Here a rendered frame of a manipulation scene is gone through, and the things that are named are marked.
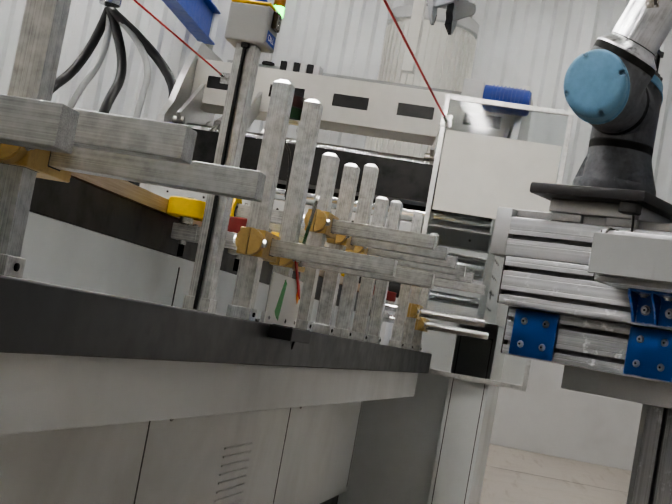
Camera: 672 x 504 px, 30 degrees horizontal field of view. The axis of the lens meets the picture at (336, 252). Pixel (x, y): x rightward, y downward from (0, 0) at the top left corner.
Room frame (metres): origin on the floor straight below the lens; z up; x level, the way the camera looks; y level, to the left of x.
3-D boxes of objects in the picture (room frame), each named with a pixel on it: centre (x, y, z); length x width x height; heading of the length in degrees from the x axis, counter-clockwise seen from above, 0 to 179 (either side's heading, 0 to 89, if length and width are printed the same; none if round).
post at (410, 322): (4.53, -0.31, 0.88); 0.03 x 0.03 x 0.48; 78
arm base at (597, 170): (2.28, -0.48, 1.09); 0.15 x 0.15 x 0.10
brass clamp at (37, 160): (1.37, 0.35, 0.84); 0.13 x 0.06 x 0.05; 168
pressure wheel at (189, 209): (2.40, 0.29, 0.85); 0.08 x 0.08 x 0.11
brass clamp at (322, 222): (2.84, 0.05, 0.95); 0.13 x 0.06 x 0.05; 168
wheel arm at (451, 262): (3.34, -0.07, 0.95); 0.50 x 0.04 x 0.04; 78
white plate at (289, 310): (2.54, 0.08, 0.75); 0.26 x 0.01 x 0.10; 168
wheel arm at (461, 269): (3.59, -0.12, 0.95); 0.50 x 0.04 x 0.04; 78
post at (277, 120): (2.33, 0.15, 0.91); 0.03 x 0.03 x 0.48; 78
